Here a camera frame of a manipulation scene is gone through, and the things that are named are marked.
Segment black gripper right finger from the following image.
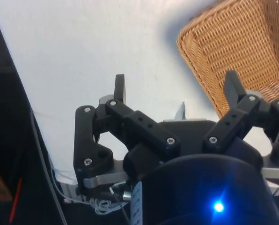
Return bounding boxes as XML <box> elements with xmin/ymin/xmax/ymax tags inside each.
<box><xmin>202</xmin><ymin>70</ymin><xmax>279</xmax><ymax>165</ymax></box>

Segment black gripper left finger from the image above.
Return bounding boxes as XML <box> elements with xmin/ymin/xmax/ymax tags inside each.
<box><xmin>73</xmin><ymin>74</ymin><xmax>182</xmax><ymax>177</ymax></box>

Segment brown wicker basket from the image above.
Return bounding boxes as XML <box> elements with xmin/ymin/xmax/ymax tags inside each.
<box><xmin>176</xmin><ymin>0</ymin><xmax>279</xmax><ymax>119</ymax></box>

